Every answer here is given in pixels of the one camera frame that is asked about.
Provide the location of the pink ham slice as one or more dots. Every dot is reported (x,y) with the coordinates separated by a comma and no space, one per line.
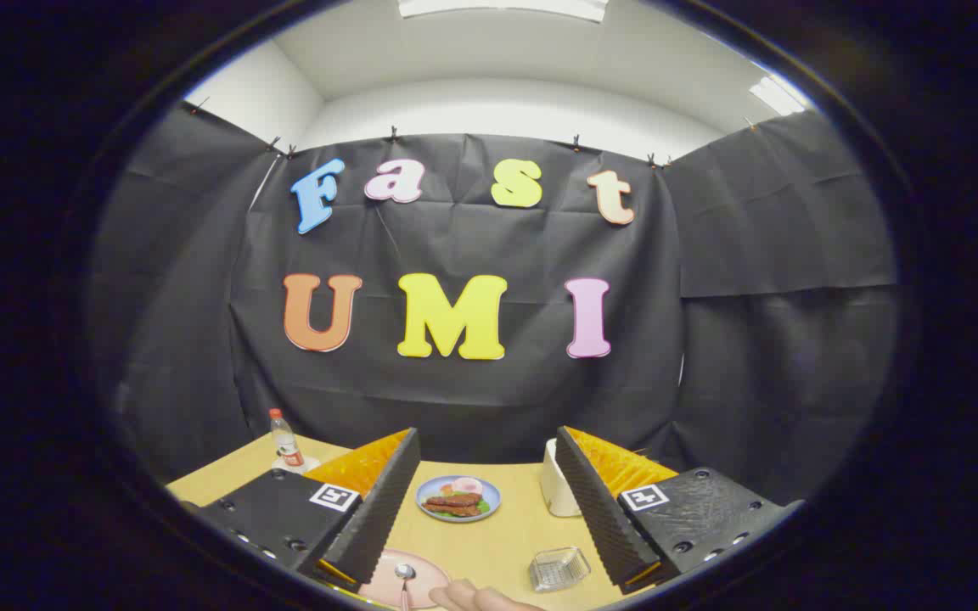
(468,486)

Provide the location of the pink plate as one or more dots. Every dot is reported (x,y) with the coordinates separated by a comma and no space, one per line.
(383,581)

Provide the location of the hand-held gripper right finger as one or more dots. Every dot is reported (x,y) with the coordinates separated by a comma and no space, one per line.
(595,518)

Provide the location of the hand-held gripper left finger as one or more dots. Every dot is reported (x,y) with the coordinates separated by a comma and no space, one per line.
(379,509)

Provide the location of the small white square dish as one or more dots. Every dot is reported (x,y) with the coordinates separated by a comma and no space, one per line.
(311,464)

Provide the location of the clear water bottle red label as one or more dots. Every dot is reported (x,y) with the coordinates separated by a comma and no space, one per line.
(287,445)

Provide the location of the white toaster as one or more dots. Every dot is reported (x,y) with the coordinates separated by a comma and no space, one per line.
(555,488)

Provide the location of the brown meat strip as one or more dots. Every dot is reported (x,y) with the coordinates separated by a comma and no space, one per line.
(453,511)
(453,500)

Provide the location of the ceiling light panel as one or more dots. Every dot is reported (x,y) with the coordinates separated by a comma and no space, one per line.
(776,95)
(502,7)

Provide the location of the blue food plate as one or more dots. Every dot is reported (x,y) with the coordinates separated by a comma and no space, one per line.
(434,489)

